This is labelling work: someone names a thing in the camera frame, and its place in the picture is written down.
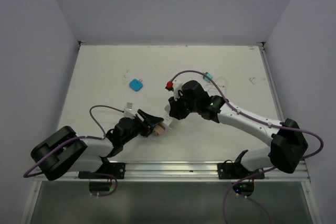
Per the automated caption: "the aluminium mounting rail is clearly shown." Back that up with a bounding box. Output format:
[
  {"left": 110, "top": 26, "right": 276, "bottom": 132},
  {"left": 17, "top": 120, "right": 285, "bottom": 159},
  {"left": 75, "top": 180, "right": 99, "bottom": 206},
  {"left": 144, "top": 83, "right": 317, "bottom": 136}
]
[{"left": 34, "top": 161, "right": 308, "bottom": 182}]

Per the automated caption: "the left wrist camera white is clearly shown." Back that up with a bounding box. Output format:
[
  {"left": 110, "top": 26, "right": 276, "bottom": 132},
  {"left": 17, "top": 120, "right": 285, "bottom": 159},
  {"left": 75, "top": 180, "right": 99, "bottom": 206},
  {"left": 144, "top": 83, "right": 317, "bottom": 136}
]
[{"left": 123, "top": 102, "right": 134, "bottom": 119}]

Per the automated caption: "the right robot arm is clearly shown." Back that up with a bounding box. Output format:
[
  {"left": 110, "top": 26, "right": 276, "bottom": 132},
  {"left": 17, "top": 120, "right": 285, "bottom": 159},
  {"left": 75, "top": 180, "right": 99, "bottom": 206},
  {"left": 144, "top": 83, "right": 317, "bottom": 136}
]
[{"left": 166, "top": 80, "right": 308, "bottom": 178}]

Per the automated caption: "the blue plug adapter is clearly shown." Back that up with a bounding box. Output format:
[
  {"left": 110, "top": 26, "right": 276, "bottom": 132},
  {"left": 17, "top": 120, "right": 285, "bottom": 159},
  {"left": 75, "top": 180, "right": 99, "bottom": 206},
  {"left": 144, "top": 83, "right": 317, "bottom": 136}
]
[{"left": 129, "top": 79, "right": 143, "bottom": 92}]

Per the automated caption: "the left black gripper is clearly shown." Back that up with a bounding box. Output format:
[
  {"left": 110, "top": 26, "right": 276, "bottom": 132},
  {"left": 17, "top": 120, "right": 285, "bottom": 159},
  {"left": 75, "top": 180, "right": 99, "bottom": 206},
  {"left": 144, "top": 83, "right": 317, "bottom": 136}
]
[{"left": 122, "top": 109, "right": 163, "bottom": 144}]

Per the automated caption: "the brown USB charger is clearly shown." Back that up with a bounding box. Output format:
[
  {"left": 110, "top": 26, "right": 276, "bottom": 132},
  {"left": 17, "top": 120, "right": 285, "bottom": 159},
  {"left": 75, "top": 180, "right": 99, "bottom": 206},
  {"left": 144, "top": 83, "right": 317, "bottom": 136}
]
[{"left": 153, "top": 125, "right": 165, "bottom": 136}]

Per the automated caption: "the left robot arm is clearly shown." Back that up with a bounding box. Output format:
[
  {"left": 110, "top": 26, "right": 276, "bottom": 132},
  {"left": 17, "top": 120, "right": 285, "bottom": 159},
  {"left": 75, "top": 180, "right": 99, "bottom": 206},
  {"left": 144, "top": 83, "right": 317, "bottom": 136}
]
[{"left": 30, "top": 110, "right": 165, "bottom": 181}]

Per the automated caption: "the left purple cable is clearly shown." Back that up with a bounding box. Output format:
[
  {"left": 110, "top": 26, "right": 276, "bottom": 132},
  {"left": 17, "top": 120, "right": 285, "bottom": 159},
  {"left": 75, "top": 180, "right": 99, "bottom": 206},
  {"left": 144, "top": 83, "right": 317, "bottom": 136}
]
[{"left": 23, "top": 104, "right": 125, "bottom": 197}]

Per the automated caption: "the left black base bracket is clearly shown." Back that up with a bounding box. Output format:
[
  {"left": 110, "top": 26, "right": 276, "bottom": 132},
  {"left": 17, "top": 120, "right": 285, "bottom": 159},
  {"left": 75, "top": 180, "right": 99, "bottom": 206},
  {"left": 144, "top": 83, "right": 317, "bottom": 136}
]
[{"left": 78, "top": 162, "right": 126, "bottom": 179}]

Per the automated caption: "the white plug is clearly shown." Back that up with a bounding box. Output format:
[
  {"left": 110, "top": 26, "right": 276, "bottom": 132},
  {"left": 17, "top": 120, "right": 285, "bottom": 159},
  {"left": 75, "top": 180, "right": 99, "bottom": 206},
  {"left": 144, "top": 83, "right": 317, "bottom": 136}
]
[{"left": 162, "top": 105, "right": 174, "bottom": 129}]

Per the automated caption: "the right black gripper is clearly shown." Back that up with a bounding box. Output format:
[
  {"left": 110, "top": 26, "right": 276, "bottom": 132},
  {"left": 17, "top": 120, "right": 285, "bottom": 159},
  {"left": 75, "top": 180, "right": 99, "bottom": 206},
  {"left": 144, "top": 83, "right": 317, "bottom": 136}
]
[{"left": 169, "top": 91, "right": 200, "bottom": 120}]

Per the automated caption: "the right black base bracket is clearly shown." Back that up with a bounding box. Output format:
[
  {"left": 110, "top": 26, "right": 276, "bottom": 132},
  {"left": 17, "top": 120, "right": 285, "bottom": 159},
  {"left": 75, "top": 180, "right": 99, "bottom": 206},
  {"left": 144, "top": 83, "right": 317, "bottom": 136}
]
[{"left": 217, "top": 160, "right": 265, "bottom": 179}]

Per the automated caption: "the black base bracket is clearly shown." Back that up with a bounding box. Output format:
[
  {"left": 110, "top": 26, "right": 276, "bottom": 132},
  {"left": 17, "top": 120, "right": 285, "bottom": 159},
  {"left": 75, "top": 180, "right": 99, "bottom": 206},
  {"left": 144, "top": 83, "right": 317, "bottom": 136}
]
[
  {"left": 217, "top": 160, "right": 265, "bottom": 179},
  {"left": 78, "top": 162, "right": 126, "bottom": 179}
]

